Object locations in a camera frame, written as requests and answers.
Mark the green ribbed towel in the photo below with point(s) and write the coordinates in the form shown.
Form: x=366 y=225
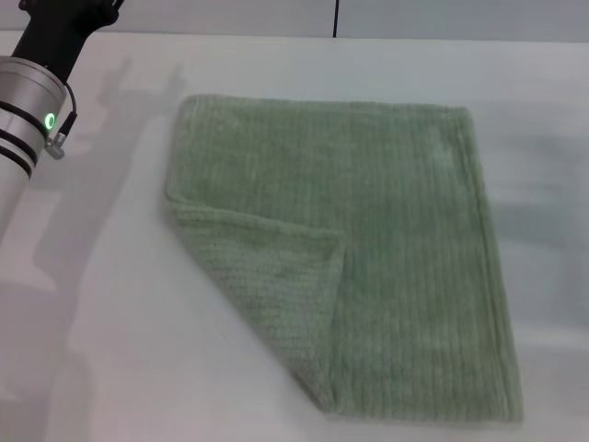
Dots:
x=377 y=221

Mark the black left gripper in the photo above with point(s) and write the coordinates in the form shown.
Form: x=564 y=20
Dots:
x=50 y=32

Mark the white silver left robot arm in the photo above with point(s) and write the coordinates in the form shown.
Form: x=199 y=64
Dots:
x=27 y=110

